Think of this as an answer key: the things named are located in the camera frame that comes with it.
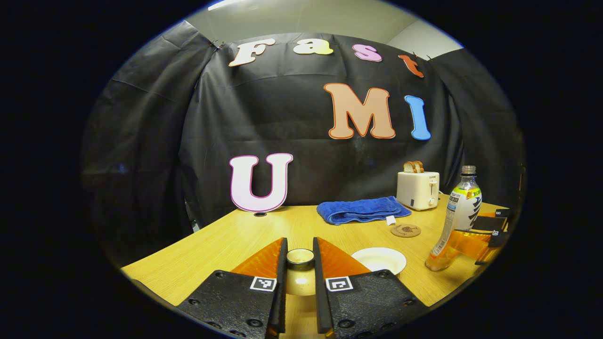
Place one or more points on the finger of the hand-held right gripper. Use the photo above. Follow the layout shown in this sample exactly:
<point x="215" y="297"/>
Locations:
<point x="476" y="245"/>
<point x="492" y="220"/>

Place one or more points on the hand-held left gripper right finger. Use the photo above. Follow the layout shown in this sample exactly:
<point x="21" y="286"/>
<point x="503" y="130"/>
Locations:
<point x="319" y="292"/>

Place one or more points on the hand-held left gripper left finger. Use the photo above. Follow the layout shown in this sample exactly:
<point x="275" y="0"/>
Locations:
<point x="281" y="292"/>

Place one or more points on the plastic water bottle orange drink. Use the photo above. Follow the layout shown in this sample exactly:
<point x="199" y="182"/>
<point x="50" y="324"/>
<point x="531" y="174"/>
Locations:
<point x="464" y="202"/>

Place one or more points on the round cork coaster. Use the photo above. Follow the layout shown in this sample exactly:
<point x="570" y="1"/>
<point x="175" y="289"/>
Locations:
<point x="405" y="230"/>

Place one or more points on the white toaster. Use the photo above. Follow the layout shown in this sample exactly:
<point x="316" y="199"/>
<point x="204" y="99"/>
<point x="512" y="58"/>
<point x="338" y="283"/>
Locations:
<point x="417" y="190"/>

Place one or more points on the bread slice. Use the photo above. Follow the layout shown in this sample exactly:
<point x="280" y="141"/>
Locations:
<point x="419" y="166"/>
<point x="409" y="166"/>

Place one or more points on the folded blue towel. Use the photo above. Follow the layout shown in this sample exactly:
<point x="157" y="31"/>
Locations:
<point x="360" y="211"/>

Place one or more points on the black backdrop cloth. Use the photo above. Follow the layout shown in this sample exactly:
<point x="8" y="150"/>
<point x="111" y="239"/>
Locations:
<point x="292" y="141"/>

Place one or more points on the metal cloth clip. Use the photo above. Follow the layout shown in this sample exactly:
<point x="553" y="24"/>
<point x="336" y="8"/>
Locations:
<point x="215" y="44"/>

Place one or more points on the ceiling light panel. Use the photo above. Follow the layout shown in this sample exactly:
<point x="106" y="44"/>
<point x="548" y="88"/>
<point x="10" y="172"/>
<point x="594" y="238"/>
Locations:
<point x="226" y="4"/>

